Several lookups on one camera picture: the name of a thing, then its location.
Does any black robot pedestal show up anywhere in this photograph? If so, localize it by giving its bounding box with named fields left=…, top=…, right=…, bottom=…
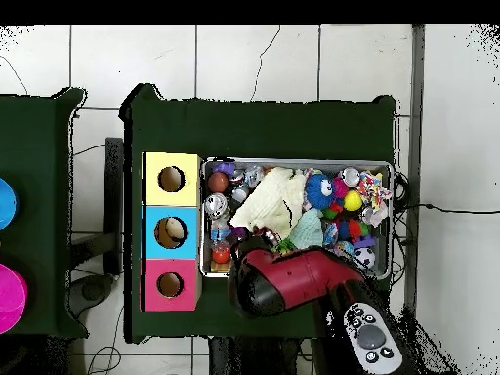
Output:
left=208, top=336, right=313, bottom=375

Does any blue bowl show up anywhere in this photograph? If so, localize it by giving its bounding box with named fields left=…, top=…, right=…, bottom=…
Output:
left=0, top=177, right=20, bottom=231

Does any silver drink can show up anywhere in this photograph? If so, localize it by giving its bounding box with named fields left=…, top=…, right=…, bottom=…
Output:
left=203, top=191, right=230, bottom=219

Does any brown football toy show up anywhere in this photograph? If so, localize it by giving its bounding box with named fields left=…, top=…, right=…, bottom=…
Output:
left=206, top=171, right=229, bottom=193

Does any black and white soccer ball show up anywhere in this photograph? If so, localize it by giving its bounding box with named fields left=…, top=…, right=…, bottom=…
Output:
left=354, top=246, right=377, bottom=271

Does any black cable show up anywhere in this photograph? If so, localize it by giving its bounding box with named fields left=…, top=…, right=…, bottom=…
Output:
left=392, top=171, right=500, bottom=215

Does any clear mesh bin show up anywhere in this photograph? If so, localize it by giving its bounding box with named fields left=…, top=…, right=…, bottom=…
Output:
left=199, top=156, right=395, bottom=280

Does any globe print ball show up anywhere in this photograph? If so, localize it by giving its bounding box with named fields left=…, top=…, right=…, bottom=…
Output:
left=333, top=240, right=355, bottom=259

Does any wooden box with three holes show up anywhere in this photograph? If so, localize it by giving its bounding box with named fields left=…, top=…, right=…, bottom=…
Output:
left=140, top=150, right=203, bottom=313

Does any dark green tablecloth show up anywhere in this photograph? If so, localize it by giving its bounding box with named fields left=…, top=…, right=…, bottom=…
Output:
left=118, top=83, right=397, bottom=345
left=0, top=87, right=89, bottom=339

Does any blue fuzzy ball with eyes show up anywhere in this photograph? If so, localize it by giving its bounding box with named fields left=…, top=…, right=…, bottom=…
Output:
left=303, top=173, right=338, bottom=211

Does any magenta bowl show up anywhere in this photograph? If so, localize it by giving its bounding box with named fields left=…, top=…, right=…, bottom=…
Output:
left=0, top=263, right=28, bottom=335

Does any cream muslin cloth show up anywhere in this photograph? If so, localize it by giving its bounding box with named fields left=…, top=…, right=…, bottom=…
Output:
left=229, top=166, right=309, bottom=241

